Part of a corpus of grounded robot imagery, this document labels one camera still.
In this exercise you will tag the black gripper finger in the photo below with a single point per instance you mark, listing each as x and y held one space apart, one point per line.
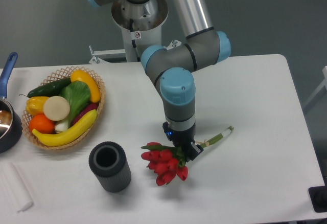
191 151

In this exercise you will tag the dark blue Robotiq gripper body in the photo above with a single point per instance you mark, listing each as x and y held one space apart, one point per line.
182 139

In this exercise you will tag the red tulip bouquet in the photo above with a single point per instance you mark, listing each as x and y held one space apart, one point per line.
167 162

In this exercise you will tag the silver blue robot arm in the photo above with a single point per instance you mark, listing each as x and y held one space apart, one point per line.
170 69

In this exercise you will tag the dark grey ribbed vase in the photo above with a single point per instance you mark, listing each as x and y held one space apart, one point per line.
109 164

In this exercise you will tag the purple eggplant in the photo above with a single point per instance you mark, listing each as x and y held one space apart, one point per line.
88 108

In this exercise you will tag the long yellow squash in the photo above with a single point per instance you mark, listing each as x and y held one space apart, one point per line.
71 134

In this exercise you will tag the green bok choy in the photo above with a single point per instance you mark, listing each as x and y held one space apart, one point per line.
78 96

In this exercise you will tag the short yellow squash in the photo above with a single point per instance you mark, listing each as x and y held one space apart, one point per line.
80 75

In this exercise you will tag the beige round disc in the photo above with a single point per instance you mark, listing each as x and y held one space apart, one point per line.
56 108

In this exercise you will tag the black device at corner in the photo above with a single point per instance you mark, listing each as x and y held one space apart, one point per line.
318 198

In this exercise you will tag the green cucumber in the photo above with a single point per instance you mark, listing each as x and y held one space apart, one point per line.
49 89

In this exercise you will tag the orange fruit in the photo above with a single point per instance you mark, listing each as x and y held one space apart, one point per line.
42 124

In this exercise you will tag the yellow bell pepper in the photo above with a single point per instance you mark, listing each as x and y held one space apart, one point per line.
34 105

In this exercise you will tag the white folded cloth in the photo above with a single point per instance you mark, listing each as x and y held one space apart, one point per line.
16 188

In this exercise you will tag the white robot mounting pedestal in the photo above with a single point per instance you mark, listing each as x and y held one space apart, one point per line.
135 42

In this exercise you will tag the white furniture frame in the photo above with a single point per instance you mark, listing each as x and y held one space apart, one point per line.
317 94

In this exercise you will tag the blue handled saucepan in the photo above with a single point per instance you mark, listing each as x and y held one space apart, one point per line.
11 129

